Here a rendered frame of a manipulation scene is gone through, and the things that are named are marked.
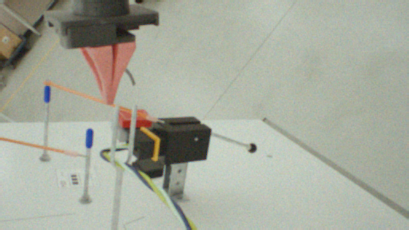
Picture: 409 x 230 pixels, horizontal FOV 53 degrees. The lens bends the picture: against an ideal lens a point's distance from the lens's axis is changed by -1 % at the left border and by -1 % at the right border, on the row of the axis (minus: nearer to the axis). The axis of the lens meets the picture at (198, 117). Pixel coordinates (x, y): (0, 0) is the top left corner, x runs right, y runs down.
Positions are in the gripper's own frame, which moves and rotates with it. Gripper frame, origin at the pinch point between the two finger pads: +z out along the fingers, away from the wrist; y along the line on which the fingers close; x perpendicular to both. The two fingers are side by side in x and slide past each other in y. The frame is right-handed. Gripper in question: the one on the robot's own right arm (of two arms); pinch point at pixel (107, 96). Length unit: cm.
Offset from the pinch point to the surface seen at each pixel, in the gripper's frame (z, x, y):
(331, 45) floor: 35, 101, 154
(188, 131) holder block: 3.4, -5.9, 6.8
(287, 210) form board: 14.2, -11.8, 17.3
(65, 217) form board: 10.2, -5.0, -7.2
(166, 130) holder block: 3.0, -5.3, 4.4
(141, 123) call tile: 9.8, 11.3, 8.8
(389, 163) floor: 61, 36, 119
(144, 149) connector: 4.5, -5.5, 1.7
